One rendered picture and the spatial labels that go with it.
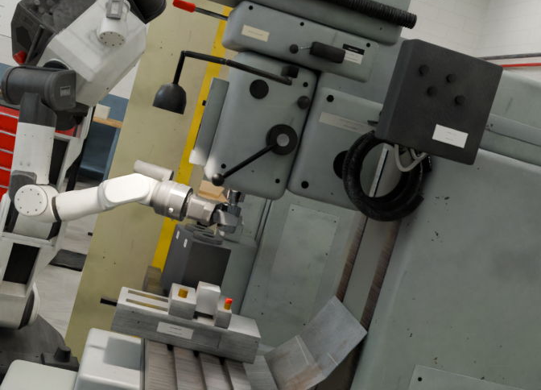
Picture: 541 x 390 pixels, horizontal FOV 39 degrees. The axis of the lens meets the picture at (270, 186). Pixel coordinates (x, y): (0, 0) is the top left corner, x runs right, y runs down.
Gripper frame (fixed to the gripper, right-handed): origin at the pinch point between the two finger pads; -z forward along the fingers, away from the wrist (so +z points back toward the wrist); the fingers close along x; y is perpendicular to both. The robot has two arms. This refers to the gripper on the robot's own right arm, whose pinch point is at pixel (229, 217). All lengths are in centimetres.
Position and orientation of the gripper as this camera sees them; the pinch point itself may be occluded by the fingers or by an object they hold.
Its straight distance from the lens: 186.6
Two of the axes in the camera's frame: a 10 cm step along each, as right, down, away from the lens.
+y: -2.9, 9.5, 0.9
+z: -9.5, -3.0, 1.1
